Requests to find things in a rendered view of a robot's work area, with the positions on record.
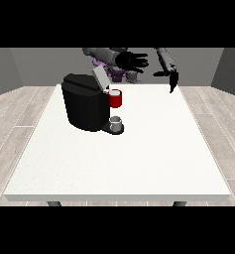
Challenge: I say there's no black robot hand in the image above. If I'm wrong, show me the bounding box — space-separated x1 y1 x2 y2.
153 68 180 94
115 51 150 74

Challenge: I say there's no small grey coffee pod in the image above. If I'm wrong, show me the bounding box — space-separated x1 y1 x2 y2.
126 70 139 83

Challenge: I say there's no pale grey machine lid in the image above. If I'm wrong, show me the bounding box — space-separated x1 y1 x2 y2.
91 64 111 91

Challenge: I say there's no red pod holder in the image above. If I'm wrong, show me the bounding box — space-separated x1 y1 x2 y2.
107 88 124 109

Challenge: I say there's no black coffee machine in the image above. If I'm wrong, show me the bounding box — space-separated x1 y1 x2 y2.
60 72 125 135

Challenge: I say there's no grey and purple robot trunk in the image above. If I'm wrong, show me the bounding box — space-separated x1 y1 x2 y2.
90 57 144 84

